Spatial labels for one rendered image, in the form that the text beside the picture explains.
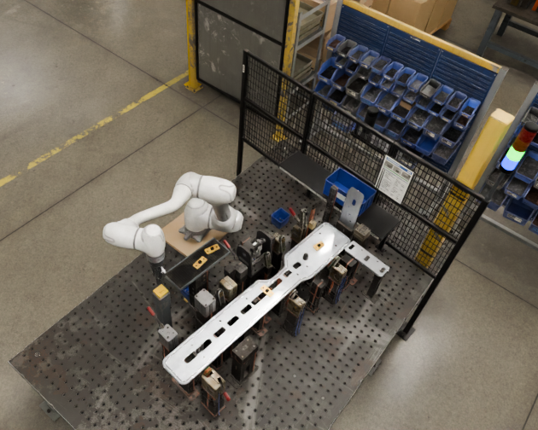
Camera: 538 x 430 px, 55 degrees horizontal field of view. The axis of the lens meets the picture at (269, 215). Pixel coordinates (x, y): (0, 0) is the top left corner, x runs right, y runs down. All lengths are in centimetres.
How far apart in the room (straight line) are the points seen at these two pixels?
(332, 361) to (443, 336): 138
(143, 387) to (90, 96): 366
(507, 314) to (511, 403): 75
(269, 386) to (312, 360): 31
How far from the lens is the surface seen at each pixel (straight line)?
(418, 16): 671
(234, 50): 525
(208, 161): 509
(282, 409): 304
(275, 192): 389
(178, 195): 274
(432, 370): 417
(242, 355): 278
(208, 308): 285
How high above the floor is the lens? 355
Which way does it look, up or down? 50 degrees down
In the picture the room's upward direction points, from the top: 8 degrees clockwise
